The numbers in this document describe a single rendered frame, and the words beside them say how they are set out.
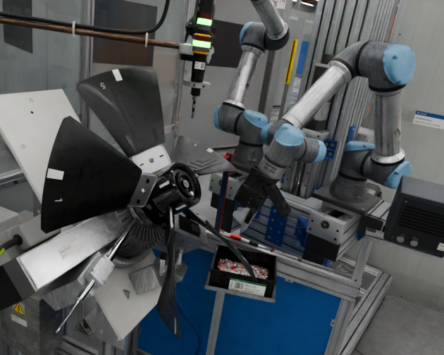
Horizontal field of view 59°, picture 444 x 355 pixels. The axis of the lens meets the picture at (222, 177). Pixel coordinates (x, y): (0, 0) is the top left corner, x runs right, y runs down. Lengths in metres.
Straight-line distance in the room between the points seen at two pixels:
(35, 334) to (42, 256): 0.48
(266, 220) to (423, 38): 1.50
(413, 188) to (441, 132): 1.48
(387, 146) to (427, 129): 1.29
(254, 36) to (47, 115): 1.08
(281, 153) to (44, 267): 0.65
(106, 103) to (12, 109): 0.24
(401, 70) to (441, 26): 1.42
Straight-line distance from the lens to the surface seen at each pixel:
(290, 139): 1.10
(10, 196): 1.65
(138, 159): 1.05
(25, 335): 1.35
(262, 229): 1.86
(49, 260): 0.87
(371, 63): 1.36
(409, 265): 3.06
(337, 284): 1.49
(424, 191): 1.33
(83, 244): 0.93
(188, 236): 1.19
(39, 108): 1.20
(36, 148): 1.12
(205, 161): 1.22
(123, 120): 1.06
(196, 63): 1.03
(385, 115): 1.43
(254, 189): 1.18
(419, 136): 2.78
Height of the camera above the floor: 1.59
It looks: 20 degrees down
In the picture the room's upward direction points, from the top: 9 degrees clockwise
